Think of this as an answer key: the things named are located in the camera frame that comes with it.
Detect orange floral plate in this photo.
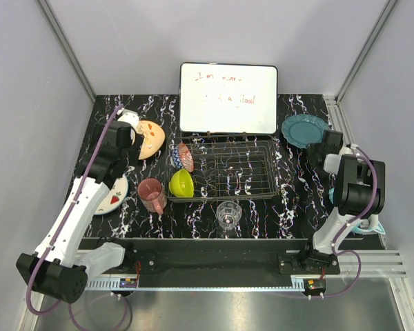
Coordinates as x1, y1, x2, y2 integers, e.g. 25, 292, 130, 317
137, 120, 166, 160

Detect teal scalloped plate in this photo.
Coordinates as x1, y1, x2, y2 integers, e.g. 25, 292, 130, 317
281, 114, 330, 149

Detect red patterned bowl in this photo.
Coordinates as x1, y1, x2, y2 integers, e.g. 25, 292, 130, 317
170, 142, 194, 173

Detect yellow-green bowl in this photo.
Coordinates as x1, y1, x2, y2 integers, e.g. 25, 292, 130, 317
169, 169, 195, 198

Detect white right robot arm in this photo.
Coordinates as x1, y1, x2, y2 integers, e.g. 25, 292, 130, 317
292, 130, 386, 274

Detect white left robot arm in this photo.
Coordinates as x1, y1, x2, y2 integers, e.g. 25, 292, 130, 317
16, 121, 142, 303

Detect white watermelon plate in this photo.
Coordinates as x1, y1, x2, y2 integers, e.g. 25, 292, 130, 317
95, 175, 129, 216

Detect pink mug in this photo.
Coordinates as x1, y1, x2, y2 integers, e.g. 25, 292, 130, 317
137, 178, 167, 215

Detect teal cat-ear headphones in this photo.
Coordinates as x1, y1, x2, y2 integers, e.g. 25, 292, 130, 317
324, 185, 385, 240

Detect white dry-erase board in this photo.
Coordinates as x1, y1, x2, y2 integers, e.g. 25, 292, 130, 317
179, 62, 278, 134

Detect clear drinking glass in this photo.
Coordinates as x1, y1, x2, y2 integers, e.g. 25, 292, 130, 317
216, 201, 242, 230

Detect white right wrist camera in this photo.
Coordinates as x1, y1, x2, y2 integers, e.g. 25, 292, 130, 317
323, 144, 358, 174

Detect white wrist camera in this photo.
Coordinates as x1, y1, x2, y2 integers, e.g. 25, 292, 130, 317
323, 144, 358, 174
117, 108, 139, 128

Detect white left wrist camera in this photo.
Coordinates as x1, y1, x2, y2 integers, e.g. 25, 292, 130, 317
117, 108, 139, 128

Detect black wire dish rack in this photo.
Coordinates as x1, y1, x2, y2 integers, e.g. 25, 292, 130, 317
165, 134, 280, 203

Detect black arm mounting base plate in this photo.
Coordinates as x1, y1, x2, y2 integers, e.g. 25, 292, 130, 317
96, 237, 342, 289

